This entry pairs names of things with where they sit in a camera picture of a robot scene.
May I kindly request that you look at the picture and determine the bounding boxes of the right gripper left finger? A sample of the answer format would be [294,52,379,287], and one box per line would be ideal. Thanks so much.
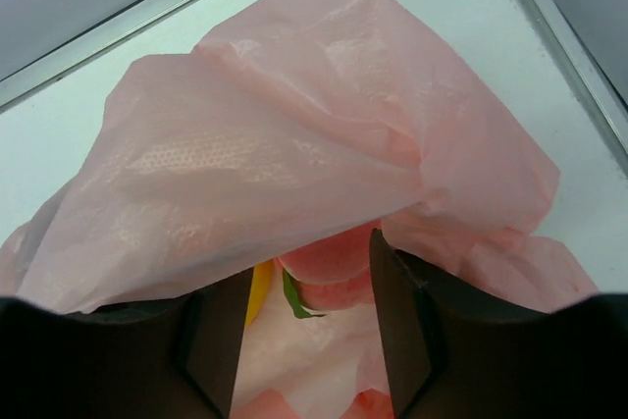
[1,270,253,418]

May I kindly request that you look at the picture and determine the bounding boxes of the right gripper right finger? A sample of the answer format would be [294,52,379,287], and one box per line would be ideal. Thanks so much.
[370,231,627,419]

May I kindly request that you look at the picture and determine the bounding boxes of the pink fake peach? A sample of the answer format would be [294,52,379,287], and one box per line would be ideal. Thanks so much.
[275,220,381,319]

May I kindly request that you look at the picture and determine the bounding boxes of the pink plastic bag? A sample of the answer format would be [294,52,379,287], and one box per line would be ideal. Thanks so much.
[1,0,597,418]

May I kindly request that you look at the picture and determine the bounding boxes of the orange fake fruit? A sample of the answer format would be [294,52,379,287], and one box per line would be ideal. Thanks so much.
[244,260,274,328]

